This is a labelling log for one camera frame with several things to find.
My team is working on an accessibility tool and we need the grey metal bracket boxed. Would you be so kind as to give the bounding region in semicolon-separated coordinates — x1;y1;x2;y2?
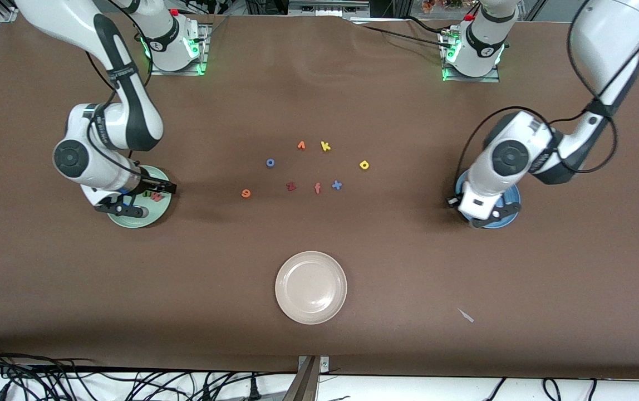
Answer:
283;355;330;401

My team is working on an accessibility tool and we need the black table cable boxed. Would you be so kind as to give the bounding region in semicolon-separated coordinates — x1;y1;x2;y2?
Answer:
347;16;449;48

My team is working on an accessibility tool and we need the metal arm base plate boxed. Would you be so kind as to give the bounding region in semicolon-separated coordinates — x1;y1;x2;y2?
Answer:
149;21;210;76
441;27;502;83

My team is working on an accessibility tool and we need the grey metal box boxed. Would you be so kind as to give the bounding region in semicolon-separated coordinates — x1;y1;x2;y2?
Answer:
289;0;370;17

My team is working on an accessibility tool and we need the green plate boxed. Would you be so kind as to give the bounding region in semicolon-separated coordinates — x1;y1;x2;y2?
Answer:
107;165;173;229

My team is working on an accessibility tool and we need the orange flower decoration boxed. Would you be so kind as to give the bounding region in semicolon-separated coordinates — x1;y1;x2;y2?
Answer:
422;0;465;13

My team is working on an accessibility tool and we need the brown table cover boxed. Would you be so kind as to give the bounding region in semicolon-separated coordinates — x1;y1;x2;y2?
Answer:
0;10;639;380

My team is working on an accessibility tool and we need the blue plate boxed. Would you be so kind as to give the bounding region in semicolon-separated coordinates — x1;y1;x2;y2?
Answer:
455;167;522;229

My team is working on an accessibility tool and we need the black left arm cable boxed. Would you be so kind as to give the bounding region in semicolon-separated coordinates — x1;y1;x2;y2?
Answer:
454;0;620;193

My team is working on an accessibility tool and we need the beige plate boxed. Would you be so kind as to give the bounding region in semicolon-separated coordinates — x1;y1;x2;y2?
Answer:
275;251;348;325

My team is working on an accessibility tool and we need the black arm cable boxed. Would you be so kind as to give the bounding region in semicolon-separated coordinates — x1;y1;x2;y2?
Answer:
83;0;156;179
454;0;620;193

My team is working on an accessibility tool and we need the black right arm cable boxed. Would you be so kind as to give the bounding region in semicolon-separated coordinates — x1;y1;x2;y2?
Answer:
83;0;156;179

